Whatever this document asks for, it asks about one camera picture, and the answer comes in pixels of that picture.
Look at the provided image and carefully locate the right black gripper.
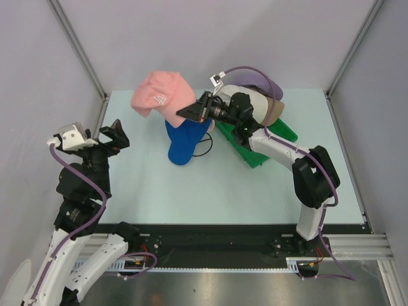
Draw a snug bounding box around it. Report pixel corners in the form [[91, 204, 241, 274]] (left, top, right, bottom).
[[177, 91, 239, 128]]

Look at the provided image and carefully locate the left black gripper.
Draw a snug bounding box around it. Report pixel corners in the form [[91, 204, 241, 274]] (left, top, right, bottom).
[[76, 118, 130, 195]]

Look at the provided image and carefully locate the blue mesh cap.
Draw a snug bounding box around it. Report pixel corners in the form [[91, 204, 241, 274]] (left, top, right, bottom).
[[165, 119, 214, 166]]

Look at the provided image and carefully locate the pink LA cap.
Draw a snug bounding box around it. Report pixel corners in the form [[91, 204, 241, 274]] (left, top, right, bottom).
[[131, 71, 196, 128]]

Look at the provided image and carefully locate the white NY cap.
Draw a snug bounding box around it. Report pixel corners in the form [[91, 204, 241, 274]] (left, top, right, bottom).
[[217, 85, 268, 124]]

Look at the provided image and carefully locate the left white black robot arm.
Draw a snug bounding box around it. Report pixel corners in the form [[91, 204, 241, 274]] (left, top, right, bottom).
[[21, 119, 142, 305]]

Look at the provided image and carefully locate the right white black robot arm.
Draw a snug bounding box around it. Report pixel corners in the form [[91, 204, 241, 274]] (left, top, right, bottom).
[[177, 91, 340, 256]]

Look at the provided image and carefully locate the purple cap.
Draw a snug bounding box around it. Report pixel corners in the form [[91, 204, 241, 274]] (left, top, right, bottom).
[[232, 72, 284, 100]]

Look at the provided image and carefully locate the green plastic tray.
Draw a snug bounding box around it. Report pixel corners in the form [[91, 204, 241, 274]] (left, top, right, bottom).
[[215, 119, 304, 171]]

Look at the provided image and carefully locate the tan cap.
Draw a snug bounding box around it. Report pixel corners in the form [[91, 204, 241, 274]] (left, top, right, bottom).
[[260, 97, 285, 126]]

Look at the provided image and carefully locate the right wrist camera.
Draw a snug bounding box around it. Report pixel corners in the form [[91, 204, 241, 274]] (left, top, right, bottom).
[[210, 71, 226, 96]]

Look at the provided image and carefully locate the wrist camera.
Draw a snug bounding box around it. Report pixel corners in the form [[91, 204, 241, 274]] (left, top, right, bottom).
[[47, 122, 98, 152], [210, 71, 226, 96]]

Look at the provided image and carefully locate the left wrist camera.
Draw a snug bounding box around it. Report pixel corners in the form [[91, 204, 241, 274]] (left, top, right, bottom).
[[47, 122, 98, 152]]

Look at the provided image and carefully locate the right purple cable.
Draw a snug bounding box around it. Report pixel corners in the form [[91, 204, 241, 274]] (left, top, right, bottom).
[[222, 65, 339, 240]]

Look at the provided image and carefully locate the purple cable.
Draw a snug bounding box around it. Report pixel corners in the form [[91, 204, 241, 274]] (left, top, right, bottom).
[[28, 145, 107, 302], [222, 65, 339, 240]]

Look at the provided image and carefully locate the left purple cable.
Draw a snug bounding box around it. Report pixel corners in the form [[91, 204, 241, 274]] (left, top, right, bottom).
[[28, 145, 107, 302]]

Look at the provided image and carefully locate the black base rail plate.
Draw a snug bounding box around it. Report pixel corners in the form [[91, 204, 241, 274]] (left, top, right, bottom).
[[95, 224, 373, 268]]

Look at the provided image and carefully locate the white cable duct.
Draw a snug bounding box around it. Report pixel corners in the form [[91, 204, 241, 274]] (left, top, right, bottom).
[[105, 256, 319, 273]]

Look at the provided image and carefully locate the left aluminium corner post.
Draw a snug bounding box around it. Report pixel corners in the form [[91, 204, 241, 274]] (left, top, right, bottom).
[[47, 0, 107, 101]]

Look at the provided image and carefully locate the aluminium corner post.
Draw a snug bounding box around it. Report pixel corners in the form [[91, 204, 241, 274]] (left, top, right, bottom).
[[325, 0, 388, 99], [47, 0, 107, 101]]

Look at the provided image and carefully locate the aluminium frame beam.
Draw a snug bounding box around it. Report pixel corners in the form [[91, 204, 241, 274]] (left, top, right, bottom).
[[75, 233, 393, 260]]

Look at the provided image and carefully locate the right aluminium corner post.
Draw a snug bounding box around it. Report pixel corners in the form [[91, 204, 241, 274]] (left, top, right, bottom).
[[325, 0, 388, 99]]

